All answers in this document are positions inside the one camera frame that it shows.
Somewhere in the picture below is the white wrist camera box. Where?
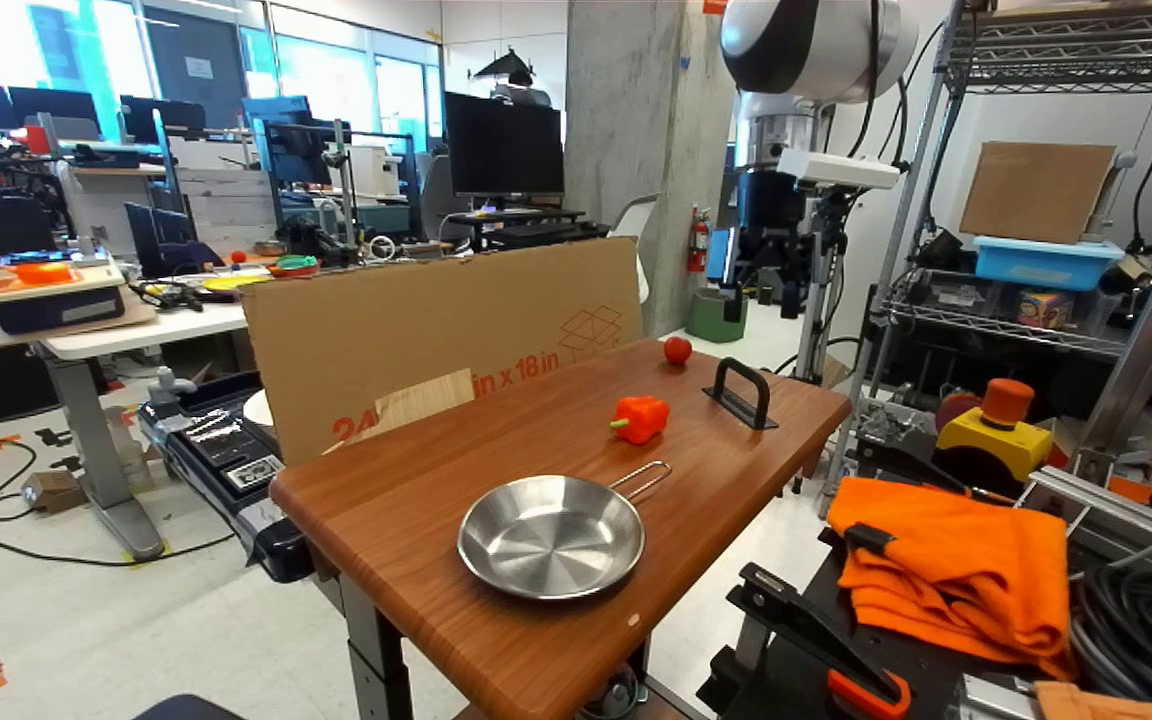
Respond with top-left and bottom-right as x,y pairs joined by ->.
775,147 -> 901,187

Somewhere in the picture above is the black handle object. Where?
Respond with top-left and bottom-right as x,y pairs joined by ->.
708,357 -> 774,431

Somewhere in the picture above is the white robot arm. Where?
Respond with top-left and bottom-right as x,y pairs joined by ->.
719,0 -> 926,281

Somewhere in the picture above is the yellow emergency stop button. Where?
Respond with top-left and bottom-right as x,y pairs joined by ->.
937,376 -> 1057,481

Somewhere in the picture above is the metal wire shelf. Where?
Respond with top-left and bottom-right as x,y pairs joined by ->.
901,0 -> 1152,457

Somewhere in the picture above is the black computer monitor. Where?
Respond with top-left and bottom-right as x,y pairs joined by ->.
443,91 -> 563,195

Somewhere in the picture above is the orange folded cloth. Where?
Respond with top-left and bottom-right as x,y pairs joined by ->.
829,475 -> 1075,678

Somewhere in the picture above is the blue plastic bin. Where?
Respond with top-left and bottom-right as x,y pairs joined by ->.
977,235 -> 1123,290

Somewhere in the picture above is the black orange clamp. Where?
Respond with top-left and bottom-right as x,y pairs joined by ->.
728,562 -> 911,720

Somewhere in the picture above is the coiled black cable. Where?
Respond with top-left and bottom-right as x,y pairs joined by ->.
1070,524 -> 1152,712

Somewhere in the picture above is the white side desk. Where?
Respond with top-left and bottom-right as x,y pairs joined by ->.
0,259 -> 249,559

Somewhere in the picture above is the orange toy bell pepper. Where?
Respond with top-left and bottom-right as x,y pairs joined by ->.
608,395 -> 671,446

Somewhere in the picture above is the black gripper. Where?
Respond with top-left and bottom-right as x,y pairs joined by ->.
736,169 -> 818,283

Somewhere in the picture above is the small steel frying pan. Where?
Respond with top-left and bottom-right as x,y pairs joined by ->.
455,461 -> 669,604

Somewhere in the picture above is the brown cardboard sheet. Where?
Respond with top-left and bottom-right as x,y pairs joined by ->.
244,239 -> 641,465

